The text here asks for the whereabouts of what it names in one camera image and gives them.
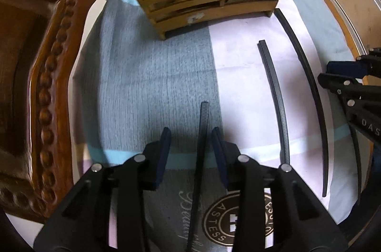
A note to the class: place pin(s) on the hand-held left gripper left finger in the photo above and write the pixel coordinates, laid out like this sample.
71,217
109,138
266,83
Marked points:
163,151

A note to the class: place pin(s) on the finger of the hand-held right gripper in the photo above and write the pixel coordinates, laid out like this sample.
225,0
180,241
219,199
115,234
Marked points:
370,57
342,69

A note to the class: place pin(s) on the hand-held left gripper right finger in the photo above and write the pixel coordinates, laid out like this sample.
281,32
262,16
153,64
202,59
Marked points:
218,151

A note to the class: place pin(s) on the black chopstick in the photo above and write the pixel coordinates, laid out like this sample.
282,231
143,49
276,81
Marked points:
358,165
276,91
203,127
321,118

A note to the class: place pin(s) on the striped grey pink cushion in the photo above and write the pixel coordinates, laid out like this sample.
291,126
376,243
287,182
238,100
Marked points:
154,61

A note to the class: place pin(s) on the carved brown wooden chair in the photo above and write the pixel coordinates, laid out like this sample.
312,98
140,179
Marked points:
50,76

